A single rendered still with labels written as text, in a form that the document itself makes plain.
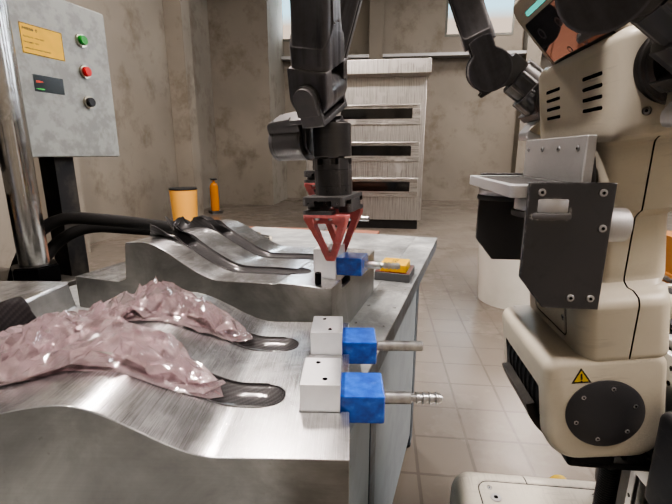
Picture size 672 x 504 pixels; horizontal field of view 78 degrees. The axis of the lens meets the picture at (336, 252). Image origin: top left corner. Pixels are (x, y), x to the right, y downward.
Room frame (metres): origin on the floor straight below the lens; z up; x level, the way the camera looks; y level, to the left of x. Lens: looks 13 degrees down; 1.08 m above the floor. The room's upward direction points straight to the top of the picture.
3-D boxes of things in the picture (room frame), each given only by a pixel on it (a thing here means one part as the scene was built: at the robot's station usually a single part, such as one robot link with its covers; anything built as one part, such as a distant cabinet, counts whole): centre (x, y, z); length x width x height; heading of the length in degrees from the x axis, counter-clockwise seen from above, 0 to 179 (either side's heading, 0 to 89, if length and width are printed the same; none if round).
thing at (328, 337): (0.45, -0.04, 0.85); 0.13 x 0.05 x 0.05; 88
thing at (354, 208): (0.65, 0.00, 0.97); 0.07 x 0.07 x 0.09; 71
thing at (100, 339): (0.41, 0.23, 0.90); 0.26 x 0.18 x 0.08; 88
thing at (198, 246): (0.75, 0.19, 0.92); 0.35 x 0.16 x 0.09; 71
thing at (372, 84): (6.47, -0.45, 1.14); 1.75 x 1.35 x 2.28; 82
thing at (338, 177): (0.64, 0.00, 1.04); 0.10 x 0.07 x 0.07; 161
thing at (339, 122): (0.64, 0.01, 1.10); 0.07 x 0.06 x 0.07; 61
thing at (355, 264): (0.62, -0.04, 0.91); 0.13 x 0.05 x 0.05; 71
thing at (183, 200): (5.92, 2.18, 0.31); 0.40 x 0.39 x 0.61; 175
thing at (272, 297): (0.77, 0.20, 0.87); 0.50 x 0.26 x 0.14; 71
